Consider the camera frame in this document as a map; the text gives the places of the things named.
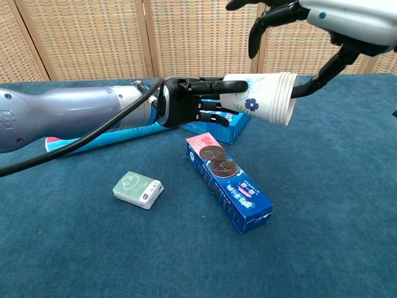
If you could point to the green white tissue pack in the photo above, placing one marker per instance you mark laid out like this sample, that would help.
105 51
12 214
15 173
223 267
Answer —
133 189

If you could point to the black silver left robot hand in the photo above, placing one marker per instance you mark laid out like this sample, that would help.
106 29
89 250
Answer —
180 102

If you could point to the blue felt table mat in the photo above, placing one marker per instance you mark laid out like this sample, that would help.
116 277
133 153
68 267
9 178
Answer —
310 217

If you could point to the wicker folding screen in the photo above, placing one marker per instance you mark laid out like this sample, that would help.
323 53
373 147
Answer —
93 37

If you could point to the blue chip cookie box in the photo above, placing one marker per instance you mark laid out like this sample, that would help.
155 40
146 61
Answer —
214 132

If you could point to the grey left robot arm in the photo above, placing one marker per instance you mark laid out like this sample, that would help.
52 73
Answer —
62 105

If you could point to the white floral paper cup stack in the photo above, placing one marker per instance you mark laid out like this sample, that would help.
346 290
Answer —
266 96

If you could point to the long blue sandwich cookie box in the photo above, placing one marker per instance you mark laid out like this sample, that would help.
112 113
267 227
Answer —
229 189

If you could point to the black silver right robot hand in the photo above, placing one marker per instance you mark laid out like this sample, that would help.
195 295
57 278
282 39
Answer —
356 18

